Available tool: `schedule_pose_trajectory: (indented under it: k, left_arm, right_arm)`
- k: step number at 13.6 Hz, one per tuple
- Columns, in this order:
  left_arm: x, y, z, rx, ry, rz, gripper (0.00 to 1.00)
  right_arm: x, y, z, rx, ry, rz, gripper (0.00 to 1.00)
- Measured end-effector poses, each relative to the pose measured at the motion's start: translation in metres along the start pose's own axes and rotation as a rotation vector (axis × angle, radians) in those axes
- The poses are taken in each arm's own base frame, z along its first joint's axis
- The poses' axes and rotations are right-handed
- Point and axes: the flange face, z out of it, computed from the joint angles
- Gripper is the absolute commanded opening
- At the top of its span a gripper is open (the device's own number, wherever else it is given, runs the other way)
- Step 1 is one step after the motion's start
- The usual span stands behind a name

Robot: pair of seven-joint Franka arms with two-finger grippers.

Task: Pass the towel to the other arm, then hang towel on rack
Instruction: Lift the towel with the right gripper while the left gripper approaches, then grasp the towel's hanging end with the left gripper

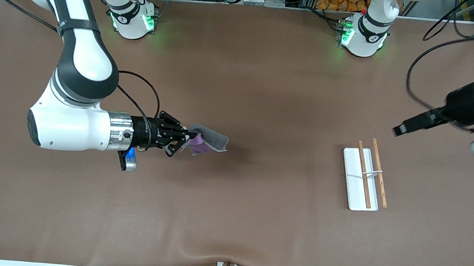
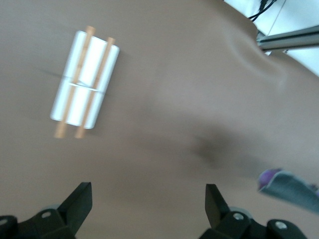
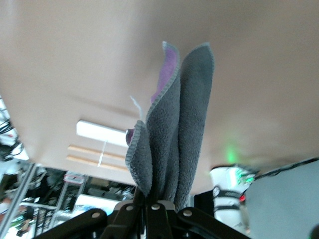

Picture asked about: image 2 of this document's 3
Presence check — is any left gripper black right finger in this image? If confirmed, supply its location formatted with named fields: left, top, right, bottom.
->
left=199, top=184, right=307, bottom=239

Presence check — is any wooden chopstick pair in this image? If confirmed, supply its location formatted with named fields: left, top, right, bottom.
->
left=54, top=25, right=97, bottom=139

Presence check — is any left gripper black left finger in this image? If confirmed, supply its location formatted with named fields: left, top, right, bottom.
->
left=0, top=182, right=93, bottom=239

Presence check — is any brown table cover mat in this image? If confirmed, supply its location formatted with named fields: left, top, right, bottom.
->
left=0, top=0, right=319, bottom=239

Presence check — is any white rack base plate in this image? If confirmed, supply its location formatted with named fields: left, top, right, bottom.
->
left=49, top=30, right=121, bottom=130

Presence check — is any aluminium profile post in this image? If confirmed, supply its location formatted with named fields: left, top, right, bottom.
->
left=256, top=24, right=319, bottom=52

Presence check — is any grey and purple towel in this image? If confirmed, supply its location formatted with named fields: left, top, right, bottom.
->
left=258, top=168, right=319, bottom=215

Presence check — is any black floor cable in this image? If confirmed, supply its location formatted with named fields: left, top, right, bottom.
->
left=246, top=0, right=276, bottom=22

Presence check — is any wooden rack rod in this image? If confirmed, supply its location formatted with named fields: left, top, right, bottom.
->
left=74, top=37, right=116, bottom=139

